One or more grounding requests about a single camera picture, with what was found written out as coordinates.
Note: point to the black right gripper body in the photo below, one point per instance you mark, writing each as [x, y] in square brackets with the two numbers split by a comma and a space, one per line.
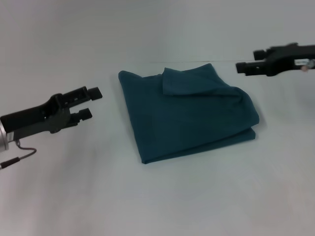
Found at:
[288, 57]

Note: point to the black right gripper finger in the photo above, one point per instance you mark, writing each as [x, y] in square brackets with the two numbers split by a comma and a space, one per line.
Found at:
[251, 68]
[262, 55]

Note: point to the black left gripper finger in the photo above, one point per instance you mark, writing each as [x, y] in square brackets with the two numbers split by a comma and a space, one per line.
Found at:
[83, 94]
[81, 116]

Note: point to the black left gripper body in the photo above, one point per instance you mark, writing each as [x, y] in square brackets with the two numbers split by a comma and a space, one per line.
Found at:
[41, 118]

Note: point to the teal blue t-shirt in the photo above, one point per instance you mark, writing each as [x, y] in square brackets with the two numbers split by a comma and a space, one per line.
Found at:
[187, 118]

